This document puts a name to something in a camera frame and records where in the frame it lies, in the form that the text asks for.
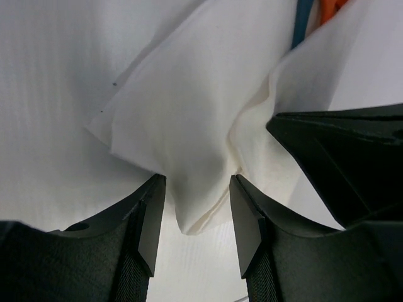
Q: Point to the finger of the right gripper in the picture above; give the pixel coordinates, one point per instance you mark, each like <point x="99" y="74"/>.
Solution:
<point x="353" y="159"/>

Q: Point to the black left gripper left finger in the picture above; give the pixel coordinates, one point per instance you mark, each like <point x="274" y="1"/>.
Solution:
<point x="110" y="256"/>

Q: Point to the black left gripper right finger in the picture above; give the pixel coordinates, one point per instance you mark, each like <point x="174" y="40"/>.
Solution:
<point x="284" y="256"/>

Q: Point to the orange plastic spoon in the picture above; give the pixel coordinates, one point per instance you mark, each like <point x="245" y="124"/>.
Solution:
<point x="328" y="8"/>

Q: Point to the blue plastic knife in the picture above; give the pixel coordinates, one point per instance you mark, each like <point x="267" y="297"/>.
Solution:
<point x="302" y="14"/>

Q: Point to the white paper napkin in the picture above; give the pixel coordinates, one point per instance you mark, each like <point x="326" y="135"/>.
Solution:
<point x="196" y="108"/>

